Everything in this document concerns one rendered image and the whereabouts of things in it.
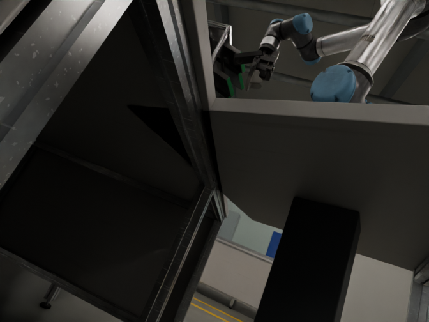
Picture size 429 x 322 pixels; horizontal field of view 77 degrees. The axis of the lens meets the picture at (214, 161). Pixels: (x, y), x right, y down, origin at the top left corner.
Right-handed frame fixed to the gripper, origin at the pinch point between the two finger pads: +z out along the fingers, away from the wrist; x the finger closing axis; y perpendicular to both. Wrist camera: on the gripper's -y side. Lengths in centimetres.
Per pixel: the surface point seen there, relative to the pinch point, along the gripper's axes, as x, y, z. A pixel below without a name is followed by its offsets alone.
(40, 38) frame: -78, 5, 56
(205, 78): -56, 6, 40
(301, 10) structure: 264, -22, -370
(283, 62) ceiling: 474, -38, -437
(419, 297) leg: 13, 78, 49
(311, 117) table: -55, 22, 40
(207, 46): -61, 6, 38
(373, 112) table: -58, 29, 39
